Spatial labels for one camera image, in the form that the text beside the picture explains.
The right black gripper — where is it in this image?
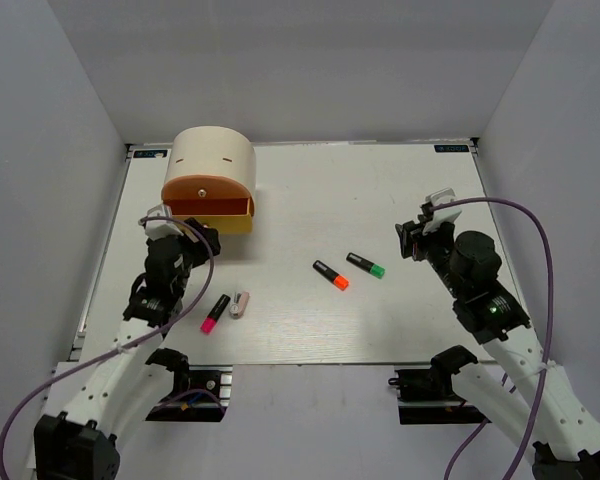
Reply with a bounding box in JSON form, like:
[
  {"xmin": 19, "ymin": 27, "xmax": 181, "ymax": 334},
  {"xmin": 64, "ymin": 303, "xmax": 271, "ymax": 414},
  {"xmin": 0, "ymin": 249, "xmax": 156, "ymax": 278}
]
[{"xmin": 394, "ymin": 216, "xmax": 466, "ymax": 297}]

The yellow container drawer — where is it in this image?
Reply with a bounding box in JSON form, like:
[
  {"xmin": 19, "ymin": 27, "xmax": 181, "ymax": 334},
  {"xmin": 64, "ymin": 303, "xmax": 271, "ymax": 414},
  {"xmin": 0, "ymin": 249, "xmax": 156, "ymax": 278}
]
[{"xmin": 163, "ymin": 198, "xmax": 255, "ymax": 235}]

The orange container drawer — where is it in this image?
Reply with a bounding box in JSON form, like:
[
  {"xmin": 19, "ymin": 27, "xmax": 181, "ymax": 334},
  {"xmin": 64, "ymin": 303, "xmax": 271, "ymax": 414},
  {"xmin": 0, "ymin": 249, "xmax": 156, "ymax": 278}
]
[{"xmin": 161, "ymin": 175, "xmax": 254, "ymax": 215}]

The orange cap black highlighter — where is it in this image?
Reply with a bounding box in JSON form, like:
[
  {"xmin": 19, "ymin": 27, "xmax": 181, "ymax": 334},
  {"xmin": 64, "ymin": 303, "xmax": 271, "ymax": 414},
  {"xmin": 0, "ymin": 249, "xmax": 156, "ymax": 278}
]
[{"xmin": 312, "ymin": 260, "xmax": 349, "ymax": 291}]

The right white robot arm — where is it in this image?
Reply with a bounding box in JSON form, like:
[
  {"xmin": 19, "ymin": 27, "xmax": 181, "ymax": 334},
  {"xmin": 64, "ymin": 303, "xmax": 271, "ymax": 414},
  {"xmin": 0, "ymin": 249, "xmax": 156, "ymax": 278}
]
[{"xmin": 396, "ymin": 221, "xmax": 600, "ymax": 479}]

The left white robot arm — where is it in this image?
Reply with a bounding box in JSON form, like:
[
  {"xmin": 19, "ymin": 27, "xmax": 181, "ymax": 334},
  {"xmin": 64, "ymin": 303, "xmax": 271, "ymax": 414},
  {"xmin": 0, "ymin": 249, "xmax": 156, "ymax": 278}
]
[{"xmin": 34, "ymin": 214, "xmax": 221, "ymax": 479}]

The green cap black highlighter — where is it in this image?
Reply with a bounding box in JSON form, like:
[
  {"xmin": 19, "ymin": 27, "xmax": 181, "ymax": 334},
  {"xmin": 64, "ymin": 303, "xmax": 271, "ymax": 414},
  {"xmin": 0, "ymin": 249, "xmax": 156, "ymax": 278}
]
[{"xmin": 346, "ymin": 252, "xmax": 385, "ymax": 279}]

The cream cylindrical drawer container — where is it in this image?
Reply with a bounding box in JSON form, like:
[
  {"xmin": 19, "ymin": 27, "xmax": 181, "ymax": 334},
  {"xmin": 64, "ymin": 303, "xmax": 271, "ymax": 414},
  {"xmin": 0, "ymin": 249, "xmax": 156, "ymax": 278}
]
[{"xmin": 164, "ymin": 126, "xmax": 256, "ymax": 196}]

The pink cap black highlighter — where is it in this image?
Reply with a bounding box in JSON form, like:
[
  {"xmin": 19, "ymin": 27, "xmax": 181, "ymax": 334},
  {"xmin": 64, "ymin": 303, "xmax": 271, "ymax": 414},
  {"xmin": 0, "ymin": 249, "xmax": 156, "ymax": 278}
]
[{"xmin": 200, "ymin": 294, "xmax": 231, "ymax": 335}]

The right blue table label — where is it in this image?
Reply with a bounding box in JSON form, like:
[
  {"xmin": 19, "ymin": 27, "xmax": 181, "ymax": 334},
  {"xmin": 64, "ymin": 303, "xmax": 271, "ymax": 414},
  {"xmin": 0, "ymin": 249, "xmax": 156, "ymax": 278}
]
[{"xmin": 434, "ymin": 144, "xmax": 470, "ymax": 153}]

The blue table label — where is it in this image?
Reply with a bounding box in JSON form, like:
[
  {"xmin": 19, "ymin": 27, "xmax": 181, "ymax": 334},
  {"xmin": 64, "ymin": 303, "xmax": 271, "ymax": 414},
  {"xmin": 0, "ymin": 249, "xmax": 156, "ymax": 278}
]
[
  {"xmin": 434, "ymin": 144, "xmax": 470, "ymax": 153},
  {"xmin": 133, "ymin": 149, "xmax": 169, "ymax": 158}
]

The left blue table label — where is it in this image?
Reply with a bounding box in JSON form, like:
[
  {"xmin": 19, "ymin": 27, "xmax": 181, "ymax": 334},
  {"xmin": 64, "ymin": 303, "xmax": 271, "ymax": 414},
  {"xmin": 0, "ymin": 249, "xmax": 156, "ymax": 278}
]
[{"xmin": 133, "ymin": 149, "xmax": 169, "ymax": 158}]

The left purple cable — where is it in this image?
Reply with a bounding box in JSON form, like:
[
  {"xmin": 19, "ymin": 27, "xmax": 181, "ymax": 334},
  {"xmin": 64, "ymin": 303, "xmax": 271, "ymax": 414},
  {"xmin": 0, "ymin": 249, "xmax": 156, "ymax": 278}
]
[{"xmin": 0, "ymin": 216, "xmax": 229, "ymax": 480}]

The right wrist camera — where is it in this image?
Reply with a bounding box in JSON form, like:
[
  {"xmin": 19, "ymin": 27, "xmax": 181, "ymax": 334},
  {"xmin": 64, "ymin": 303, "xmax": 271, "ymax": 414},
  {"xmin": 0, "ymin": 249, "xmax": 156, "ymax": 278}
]
[{"xmin": 420, "ymin": 188, "xmax": 462, "ymax": 235}]

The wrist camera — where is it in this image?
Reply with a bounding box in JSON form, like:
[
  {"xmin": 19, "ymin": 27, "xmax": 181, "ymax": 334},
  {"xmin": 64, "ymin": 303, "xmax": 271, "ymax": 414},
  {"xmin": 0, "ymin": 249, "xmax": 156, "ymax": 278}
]
[
  {"xmin": 139, "ymin": 204, "xmax": 183, "ymax": 241},
  {"xmin": 420, "ymin": 188, "xmax": 462, "ymax": 235}
]

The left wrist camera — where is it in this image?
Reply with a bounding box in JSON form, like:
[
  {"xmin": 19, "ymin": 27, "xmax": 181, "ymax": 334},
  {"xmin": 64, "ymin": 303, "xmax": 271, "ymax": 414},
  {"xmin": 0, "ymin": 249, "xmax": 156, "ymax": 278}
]
[{"xmin": 139, "ymin": 204, "xmax": 183, "ymax": 241}]

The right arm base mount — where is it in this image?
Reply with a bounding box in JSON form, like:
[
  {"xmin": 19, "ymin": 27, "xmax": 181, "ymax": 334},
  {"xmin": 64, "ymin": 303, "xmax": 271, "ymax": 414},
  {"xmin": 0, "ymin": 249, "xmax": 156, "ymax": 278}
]
[{"xmin": 387, "ymin": 345, "xmax": 485, "ymax": 425}]

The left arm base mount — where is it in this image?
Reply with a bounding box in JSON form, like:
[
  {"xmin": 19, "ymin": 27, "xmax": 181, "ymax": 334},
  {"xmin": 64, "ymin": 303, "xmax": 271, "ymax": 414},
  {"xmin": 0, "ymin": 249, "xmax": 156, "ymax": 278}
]
[{"xmin": 146, "ymin": 349, "xmax": 233, "ymax": 423}]

